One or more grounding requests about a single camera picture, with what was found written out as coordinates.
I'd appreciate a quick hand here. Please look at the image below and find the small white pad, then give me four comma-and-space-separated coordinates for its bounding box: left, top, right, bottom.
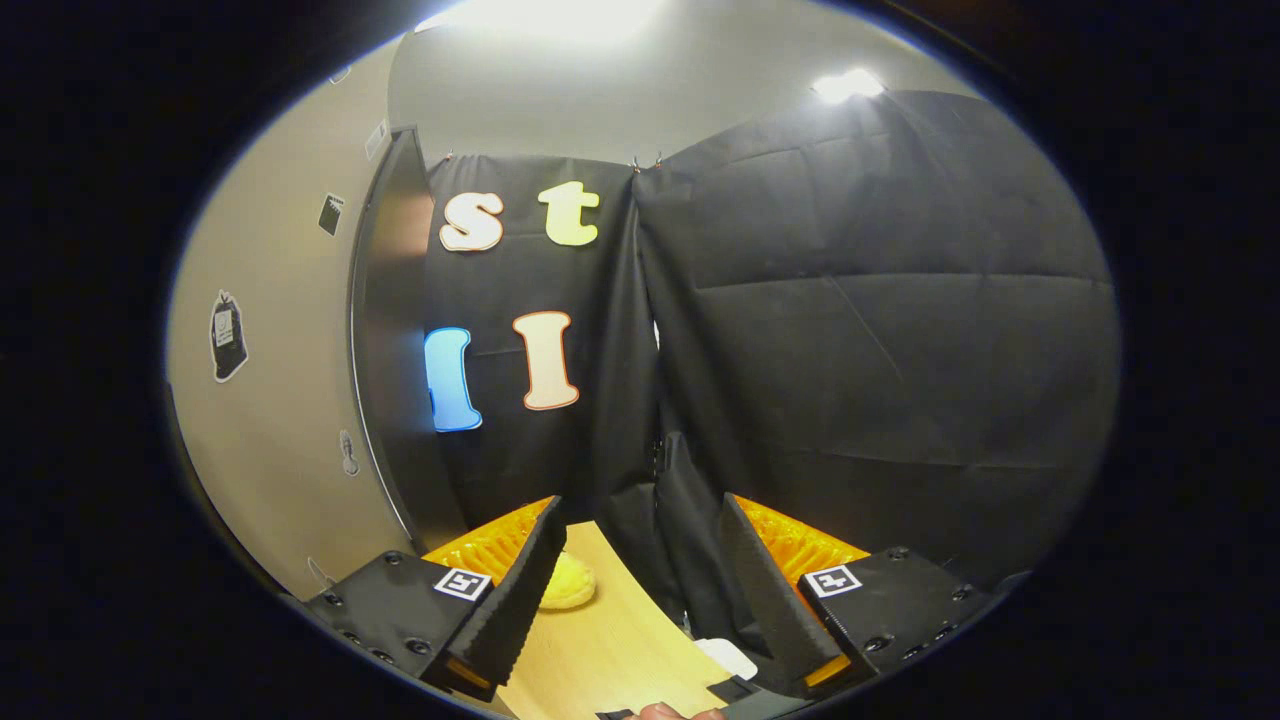
695, 638, 758, 681

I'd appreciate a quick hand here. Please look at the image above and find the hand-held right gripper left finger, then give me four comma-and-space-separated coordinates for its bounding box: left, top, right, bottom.
303, 496, 568, 703

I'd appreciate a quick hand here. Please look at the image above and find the grey cabinet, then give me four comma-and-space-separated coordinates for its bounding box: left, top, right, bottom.
348, 125, 469, 553

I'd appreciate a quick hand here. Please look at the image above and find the yellow round sponge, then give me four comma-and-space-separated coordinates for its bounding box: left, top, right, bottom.
538, 550, 598, 611

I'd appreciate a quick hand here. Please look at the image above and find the beige cabinet door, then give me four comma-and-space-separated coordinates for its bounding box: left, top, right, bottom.
165, 40, 416, 601

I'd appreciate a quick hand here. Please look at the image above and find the black backdrop cloth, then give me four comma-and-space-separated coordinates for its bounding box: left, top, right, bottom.
420, 90, 1121, 651

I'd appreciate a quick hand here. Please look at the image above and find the ceiling light panel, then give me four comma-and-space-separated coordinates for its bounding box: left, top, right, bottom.
415, 0, 666, 49
810, 67, 888, 105

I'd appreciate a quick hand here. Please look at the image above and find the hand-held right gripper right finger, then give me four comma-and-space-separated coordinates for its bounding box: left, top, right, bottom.
720, 493, 1001, 701

